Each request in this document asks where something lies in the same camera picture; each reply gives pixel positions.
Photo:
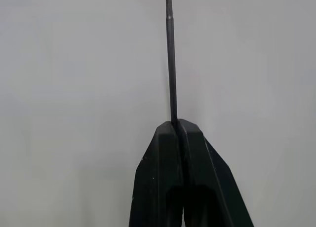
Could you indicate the dark metal screwdriver bit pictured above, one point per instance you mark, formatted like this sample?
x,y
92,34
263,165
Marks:
x,y
171,64

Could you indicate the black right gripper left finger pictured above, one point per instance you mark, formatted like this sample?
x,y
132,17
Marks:
x,y
154,177

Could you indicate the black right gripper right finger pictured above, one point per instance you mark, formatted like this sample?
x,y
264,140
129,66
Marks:
x,y
209,182

